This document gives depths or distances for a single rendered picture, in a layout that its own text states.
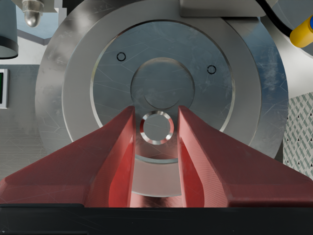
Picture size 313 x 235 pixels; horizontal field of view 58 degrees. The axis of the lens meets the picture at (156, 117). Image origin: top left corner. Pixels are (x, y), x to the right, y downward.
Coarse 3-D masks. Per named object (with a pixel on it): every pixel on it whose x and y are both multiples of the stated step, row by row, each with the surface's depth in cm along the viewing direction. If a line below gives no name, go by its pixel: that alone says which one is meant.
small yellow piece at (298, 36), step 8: (256, 0) 14; (264, 0) 13; (264, 8) 13; (272, 16) 13; (312, 16) 11; (280, 24) 13; (304, 24) 11; (312, 24) 11; (288, 32) 13; (296, 32) 12; (304, 32) 11; (312, 32) 11; (296, 40) 12; (304, 40) 12; (312, 40) 11
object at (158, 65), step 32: (128, 32) 15; (160, 32) 15; (192, 32) 15; (96, 64) 15; (128, 64) 14; (160, 64) 15; (192, 64) 14; (224, 64) 14; (96, 96) 14; (128, 96) 14; (160, 96) 14; (192, 96) 15; (224, 96) 14; (224, 128) 14; (160, 160) 14
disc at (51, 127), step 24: (96, 0) 17; (120, 0) 17; (72, 24) 17; (240, 24) 17; (48, 48) 17; (72, 48) 17; (264, 48) 17; (48, 72) 16; (264, 72) 16; (48, 96) 16; (264, 96) 16; (48, 120) 16; (264, 120) 16; (48, 144) 16; (264, 144) 16
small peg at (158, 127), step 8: (152, 112) 12; (160, 112) 12; (144, 120) 11; (152, 120) 11; (160, 120) 11; (168, 120) 11; (144, 128) 11; (152, 128) 11; (160, 128) 11; (168, 128) 11; (144, 136) 11; (152, 136) 11; (160, 136) 11; (168, 136) 11
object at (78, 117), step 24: (144, 0) 17; (168, 0) 17; (96, 24) 16; (120, 24) 16; (192, 24) 16; (216, 24) 16; (96, 48) 16; (240, 48) 16; (72, 72) 16; (240, 72) 16; (72, 96) 16; (240, 96) 16; (72, 120) 16; (240, 120) 16; (144, 168) 16; (168, 168) 16; (144, 192) 16; (168, 192) 16
